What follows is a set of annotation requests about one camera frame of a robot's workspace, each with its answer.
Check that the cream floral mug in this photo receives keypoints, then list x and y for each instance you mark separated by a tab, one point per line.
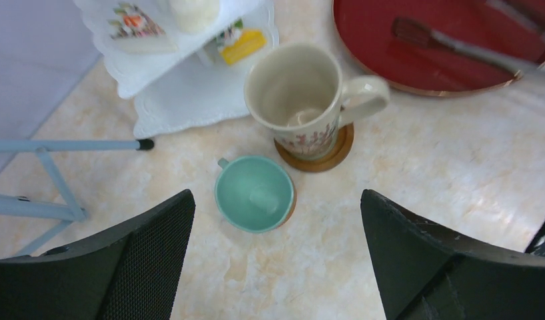
298	92

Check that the white three-tier cake stand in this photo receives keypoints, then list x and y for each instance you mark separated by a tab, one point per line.
190	87

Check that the light wooden coaster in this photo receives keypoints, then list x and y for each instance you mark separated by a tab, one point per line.
292	208

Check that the metal serving tongs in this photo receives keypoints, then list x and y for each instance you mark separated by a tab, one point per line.
420	35

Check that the white round mousse cake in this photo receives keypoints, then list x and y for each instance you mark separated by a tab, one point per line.
194	16

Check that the yellow cake slice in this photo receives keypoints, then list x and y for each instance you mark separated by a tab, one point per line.
236	42

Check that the mint green cup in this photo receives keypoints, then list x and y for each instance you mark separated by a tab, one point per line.
253	193

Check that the white strawberry cake slice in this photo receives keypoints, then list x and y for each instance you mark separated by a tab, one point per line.
134	32

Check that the dark wooden saucer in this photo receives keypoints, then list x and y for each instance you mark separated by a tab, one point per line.
333	158

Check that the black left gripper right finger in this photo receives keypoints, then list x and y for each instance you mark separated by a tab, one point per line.
425	270

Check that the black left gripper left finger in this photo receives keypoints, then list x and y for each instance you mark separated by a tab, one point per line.
128	271

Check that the red round tray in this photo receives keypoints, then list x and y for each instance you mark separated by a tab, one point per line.
365	29

